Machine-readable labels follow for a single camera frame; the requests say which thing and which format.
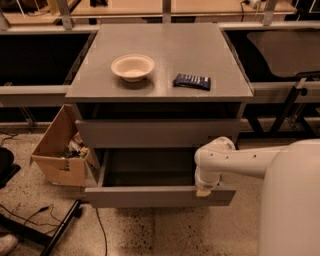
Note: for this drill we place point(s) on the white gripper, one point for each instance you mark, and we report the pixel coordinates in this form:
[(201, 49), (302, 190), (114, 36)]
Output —
[(206, 183)]

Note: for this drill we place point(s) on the grey drawer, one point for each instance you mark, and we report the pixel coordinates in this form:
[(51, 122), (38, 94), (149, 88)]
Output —
[(154, 133), (152, 177)]

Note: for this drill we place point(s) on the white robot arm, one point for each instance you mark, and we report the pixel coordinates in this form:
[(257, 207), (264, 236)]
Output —
[(290, 200)]

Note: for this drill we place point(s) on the grey top drawer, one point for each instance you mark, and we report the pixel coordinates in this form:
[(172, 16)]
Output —
[(154, 133)]

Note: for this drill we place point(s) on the grey drawer cabinet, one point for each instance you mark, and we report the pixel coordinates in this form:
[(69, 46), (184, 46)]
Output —
[(165, 109)]

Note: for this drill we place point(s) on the dark blue snack packet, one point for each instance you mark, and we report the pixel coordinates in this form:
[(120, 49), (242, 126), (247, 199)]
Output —
[(192, 81)]

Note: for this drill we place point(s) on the beige paper bowl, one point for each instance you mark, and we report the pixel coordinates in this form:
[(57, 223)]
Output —
[(132, 67)]

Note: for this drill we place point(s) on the brown cardboard box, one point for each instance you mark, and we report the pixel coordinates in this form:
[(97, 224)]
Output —
[(62, 157)]

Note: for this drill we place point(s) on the black stand leg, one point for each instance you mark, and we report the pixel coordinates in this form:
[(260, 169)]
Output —
[(46, 235)]

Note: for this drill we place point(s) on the black chair base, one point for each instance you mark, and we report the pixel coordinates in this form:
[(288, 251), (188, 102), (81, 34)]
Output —
[(7, 166)]

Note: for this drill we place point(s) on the white shoe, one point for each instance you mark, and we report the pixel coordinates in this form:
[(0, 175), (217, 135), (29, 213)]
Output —
[(7, 243)]

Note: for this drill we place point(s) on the wooden back desk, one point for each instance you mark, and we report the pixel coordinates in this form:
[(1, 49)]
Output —
[(47, 12)]

